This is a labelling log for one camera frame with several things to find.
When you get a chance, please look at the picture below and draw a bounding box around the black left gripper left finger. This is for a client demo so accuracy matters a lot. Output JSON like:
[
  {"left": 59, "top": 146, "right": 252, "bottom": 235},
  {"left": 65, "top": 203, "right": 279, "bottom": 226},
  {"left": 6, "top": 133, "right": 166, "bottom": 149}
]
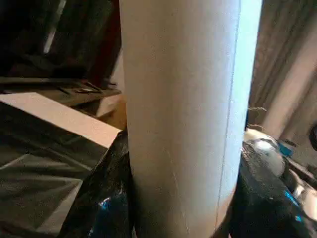
[{"left": 61, "top": 130, "right": 136, "bottom": 238}]

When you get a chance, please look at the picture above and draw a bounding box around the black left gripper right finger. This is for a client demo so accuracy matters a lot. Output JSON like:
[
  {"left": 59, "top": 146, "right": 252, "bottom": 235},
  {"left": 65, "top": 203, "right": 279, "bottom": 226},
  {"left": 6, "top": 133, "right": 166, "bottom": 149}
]
[{"left": 227, "top": 140, "right": 317, "bottom": 238}]

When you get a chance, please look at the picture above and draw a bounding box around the white plastic table leg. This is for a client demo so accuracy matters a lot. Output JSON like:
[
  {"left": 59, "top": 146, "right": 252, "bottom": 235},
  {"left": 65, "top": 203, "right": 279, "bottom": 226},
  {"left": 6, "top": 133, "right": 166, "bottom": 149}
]
[{"left": 118, "top": 0, "right": 264, "bottom": 238}]

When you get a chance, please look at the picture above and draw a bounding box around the white sheet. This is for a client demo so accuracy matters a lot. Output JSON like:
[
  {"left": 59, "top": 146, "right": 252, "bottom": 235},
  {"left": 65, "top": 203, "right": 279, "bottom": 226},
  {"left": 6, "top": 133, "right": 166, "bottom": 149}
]
[{"left": 0, "top": 91, "right": 123, "bottom": 149}]

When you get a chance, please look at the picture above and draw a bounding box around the dark long rod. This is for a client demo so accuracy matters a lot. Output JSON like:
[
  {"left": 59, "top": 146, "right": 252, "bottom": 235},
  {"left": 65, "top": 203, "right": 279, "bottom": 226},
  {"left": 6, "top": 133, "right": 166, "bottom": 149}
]
[{"left": 0, "top": 76, "right": 122, "bottom": 100}]

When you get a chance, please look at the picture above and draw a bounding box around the sheer grey window curtain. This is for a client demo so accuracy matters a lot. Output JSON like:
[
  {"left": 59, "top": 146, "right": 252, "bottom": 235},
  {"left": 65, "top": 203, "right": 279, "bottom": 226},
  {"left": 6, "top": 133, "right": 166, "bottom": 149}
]
[{"left": 247, "top": 0, "right": 317, "bottom": 139}]

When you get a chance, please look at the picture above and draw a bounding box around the dark red curtain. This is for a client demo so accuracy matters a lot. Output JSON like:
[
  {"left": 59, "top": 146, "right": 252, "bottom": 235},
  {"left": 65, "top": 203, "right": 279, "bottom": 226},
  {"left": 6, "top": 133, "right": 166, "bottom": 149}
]
[{"left": 94, "top": 0, "right": 123, "bottom": 80}]

